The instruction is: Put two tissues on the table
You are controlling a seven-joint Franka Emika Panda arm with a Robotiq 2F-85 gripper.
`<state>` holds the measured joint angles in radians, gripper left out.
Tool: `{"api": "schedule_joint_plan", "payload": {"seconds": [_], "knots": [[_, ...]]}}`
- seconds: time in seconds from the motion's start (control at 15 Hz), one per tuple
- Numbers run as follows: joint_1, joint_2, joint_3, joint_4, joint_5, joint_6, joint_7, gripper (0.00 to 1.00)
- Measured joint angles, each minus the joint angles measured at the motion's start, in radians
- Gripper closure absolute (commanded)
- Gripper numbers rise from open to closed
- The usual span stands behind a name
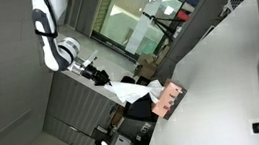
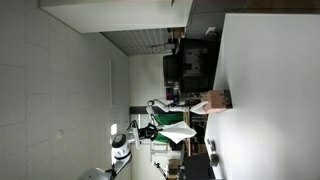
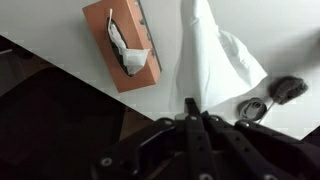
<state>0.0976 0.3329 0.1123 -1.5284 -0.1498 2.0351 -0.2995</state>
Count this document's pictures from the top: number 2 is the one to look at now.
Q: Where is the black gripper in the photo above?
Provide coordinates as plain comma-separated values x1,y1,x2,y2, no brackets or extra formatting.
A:
138,123,164,141

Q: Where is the white tissue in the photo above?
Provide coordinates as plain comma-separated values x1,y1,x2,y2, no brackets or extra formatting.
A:
159,120,198,145
189,100,209,116

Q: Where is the green panel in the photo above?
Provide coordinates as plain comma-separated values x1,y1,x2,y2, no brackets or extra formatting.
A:
153,113,184,144

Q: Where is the black tripod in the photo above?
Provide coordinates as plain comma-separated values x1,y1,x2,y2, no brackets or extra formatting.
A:
153,161,168,180

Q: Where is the black box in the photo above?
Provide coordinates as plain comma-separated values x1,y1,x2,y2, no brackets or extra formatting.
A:
183,151,214,180

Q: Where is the small black clamp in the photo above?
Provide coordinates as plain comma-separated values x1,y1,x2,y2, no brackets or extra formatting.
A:
206,138,216,151

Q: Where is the black round knob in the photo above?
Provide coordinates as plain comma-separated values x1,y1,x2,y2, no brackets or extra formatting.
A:
208,151,220,168

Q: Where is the orange tissue box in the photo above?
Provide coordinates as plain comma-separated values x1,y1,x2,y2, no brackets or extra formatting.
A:
200,89,234,115

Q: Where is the black monitor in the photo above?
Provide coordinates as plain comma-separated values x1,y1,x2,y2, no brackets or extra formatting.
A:
162,37,221,95

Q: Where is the grey ribbed shutter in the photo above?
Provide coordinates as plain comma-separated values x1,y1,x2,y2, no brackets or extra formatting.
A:
100,28,175,57

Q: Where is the brown cardboard box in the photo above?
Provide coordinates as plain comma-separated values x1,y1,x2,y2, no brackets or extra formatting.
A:
168,27,186,41

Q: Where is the white rack frame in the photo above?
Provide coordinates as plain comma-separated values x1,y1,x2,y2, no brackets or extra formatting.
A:
149,139,172,156

